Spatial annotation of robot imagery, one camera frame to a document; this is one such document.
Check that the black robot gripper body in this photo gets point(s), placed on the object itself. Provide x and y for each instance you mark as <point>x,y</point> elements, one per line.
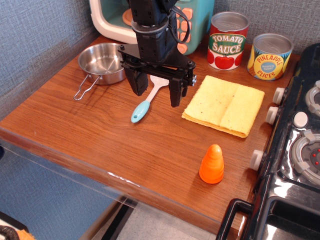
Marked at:
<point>156,52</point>

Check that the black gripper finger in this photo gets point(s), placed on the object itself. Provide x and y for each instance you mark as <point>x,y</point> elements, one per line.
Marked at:
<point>177,89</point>
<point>137,80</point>

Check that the small stainless steel pot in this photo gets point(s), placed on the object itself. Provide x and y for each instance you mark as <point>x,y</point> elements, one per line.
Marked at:
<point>102,65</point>

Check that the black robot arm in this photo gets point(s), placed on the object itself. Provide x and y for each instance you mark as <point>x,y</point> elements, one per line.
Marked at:
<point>153,11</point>

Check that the folded yellow towel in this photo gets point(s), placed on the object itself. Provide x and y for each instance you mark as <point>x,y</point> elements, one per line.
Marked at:
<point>225,106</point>

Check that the teal toy microwave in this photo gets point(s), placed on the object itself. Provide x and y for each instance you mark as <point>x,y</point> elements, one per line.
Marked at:
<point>112,19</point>

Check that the tomato sauce can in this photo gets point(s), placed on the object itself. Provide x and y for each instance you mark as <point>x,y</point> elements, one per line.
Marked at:
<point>227,38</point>

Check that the orange toy carrot cone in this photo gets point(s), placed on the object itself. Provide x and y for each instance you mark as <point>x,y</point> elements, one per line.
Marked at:
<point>211,170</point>

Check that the pineapple slices can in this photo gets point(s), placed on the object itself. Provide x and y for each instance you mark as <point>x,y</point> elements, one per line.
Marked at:
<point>269,56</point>

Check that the clear acrylic barrier panel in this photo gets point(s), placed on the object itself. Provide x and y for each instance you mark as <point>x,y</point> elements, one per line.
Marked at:
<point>65,187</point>

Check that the black toy stove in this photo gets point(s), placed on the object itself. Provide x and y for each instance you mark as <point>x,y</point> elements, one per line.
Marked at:
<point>286,195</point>

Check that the white spoon with teal handle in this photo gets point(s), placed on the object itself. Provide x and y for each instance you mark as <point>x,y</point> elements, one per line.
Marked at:
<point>142,109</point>

